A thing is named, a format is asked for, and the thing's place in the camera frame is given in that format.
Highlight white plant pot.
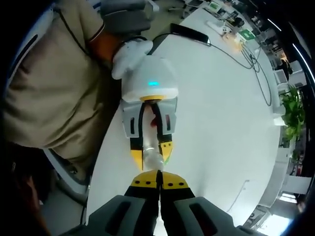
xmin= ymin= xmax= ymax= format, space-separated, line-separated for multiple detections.
xmin=272 ymin=114 xmax=286 ymax=126

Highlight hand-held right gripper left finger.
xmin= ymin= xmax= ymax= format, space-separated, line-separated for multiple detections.
xmin=65 ymin=170 xmax=160 ymax=236

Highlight white chest device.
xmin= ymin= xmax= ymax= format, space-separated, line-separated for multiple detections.
xmin=8 ymin=3 xmax=58 ymax=83

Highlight black chest device cord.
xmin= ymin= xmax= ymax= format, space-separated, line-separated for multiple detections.
xmin=58 ymin=8 xmax=91 ymax=56

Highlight black wrist strap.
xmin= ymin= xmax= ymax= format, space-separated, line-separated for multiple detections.
xmin=122 ymin=35 xmax=148 ymax=47

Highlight white curved chair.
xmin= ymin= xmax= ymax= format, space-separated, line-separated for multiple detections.
xmin=43 ymin=147 xmax=92 ymax=206

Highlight black tablet cable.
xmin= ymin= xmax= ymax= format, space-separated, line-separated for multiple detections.
xmin=151 ymin=33 xmax=173 ymax=56

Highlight black flat tablet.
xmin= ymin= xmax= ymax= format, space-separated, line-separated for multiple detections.
xmin=170 ymin=23 xmax=210 ymax=42

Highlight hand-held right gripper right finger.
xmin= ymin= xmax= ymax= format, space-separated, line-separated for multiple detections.
xmin=159 ymin=171 xmax=265 ymax=236

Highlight green leafy plant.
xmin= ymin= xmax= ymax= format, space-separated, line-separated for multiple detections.
xmin=280 ymin=86 xmax=308 ymax=142

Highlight long black table cable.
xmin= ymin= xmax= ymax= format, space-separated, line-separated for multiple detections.
xmin=208 ymin=40 xmax=274 ymax=107

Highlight person's dark trousers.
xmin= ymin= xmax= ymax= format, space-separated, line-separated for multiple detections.
xmin=0 ymin=141 xmax=54 ymax=236

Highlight white controller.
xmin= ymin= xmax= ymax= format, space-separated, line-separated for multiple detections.
xmin=206 ymin=21 xmax=232 ymax=35

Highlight clear glass pump bottle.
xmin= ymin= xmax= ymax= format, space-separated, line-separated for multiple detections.
xmin=142 ymin=108 xmax=166 ymax=173

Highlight person's left hand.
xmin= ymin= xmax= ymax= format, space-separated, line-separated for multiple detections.
xmin=111 ymin=40 xmax=154 ymax=80

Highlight grey office chair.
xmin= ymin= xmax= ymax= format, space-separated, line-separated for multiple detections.
xmin=99 ymin=0 xmax=160 ymax=37

